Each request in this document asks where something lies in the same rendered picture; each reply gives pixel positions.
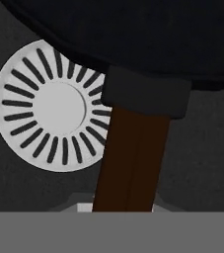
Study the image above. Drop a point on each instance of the dark grey sink basin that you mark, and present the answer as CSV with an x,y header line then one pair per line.
x,y
202,158

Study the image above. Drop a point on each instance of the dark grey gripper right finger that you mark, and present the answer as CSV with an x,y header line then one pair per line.
x,y
164,207

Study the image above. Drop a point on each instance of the white round sink drain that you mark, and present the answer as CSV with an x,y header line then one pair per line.
x,y
59,108

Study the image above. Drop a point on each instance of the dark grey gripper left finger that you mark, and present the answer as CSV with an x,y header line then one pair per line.
x,y
80,204

